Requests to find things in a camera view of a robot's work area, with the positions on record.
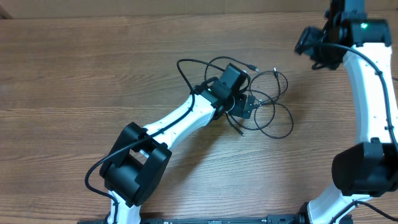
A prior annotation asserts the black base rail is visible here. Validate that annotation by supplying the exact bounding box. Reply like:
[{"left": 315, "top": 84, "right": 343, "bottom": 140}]
[{"left": 77, "top": 213, "right": 354, "bottom": 224}]

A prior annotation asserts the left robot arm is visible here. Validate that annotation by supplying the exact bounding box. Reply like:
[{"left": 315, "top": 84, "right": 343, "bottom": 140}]
[{"left": 99, "top": 63, "right": 249, "bottom": 223}]

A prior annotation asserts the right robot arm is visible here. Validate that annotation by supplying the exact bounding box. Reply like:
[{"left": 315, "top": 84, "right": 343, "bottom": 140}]
[{"left": 295, "top": 0, "right": 397, "bottom": 223}]

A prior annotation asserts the thin black usb cable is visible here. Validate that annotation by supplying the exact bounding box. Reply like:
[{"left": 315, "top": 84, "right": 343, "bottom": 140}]
[{"left": 204, "top": 55, "right": 261, "bottom": 82}]

